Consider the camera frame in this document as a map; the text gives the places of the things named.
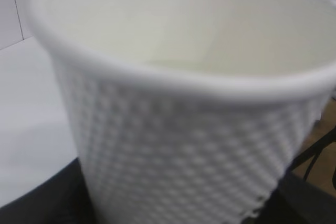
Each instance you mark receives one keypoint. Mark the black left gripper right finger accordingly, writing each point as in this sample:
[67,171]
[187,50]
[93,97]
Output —
[297,201]

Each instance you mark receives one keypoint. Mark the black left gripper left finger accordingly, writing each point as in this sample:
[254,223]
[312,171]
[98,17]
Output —
[61,199]

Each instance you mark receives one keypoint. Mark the white paper cup green logo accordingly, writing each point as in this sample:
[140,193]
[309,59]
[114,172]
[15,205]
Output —
[187,111]

